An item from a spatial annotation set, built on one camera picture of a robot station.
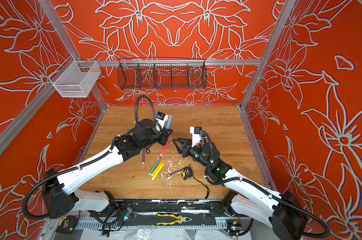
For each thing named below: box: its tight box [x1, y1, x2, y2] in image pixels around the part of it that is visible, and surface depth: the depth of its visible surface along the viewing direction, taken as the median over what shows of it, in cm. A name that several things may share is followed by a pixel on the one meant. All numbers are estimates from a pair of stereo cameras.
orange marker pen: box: [151, 159, 165, 177], surface depth 87 cm
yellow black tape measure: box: [181, 167, 193, 181], surface depth 84 cm
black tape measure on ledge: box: [55, 215, 78, 234], surface depth 69 cm
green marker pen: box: [149, 157, 162, 176], surface depth 88 cm
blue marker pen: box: [166, 115, 173, 130], surface depth 70 cm
